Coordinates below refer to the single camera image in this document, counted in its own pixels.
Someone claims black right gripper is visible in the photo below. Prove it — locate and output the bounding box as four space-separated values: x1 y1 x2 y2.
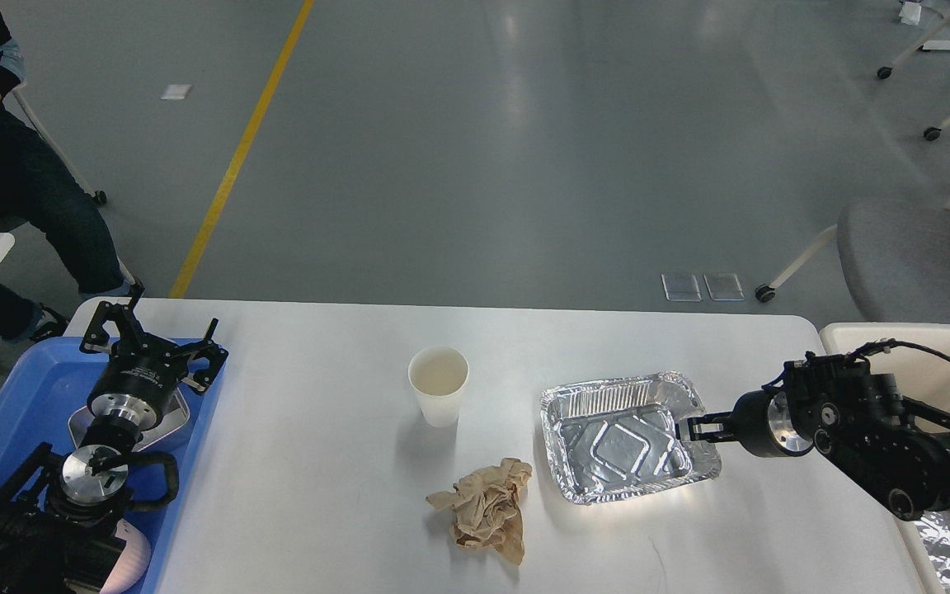
676 390 814 458

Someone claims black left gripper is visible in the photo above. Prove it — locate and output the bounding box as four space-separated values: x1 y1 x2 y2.
79 282 229 430

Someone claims aluminium foil container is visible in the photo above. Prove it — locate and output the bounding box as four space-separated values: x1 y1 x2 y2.
540 371 722 505

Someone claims pink ribbed mug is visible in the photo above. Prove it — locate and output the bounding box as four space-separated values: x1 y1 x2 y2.
99 519 152 593

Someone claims brown paper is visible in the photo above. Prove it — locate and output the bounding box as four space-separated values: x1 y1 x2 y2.
426 456 533 565

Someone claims white paper cup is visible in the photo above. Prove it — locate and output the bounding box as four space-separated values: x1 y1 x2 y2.
407 346 470 428

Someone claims square stainless steel tray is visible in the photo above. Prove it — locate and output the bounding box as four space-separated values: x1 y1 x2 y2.
68 388 193 452

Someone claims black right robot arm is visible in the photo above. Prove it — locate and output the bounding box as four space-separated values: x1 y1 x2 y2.
675 339 950 521

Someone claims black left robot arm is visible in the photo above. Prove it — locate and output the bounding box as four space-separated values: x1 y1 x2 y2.
0 299 228 593

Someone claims blue plastic tray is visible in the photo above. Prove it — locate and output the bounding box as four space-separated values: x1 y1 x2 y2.
0 337 225 593

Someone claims clear floor plate right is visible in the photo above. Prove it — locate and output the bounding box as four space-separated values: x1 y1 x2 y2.
703 273 745 302

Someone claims clear floor plate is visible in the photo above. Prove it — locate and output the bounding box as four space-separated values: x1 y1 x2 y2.
661 273 703 302
703 273 745 302

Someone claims clear floor plate left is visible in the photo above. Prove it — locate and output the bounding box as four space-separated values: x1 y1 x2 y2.
661 273 703 302

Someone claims white plastic bin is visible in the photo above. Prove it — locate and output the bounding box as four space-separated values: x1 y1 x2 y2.
821 323 950 593

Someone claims seated person in black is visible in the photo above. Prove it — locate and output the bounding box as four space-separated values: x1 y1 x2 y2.
0 11 135 299

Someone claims grey office chair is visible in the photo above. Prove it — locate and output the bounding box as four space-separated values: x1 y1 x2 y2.
755 198 950 324

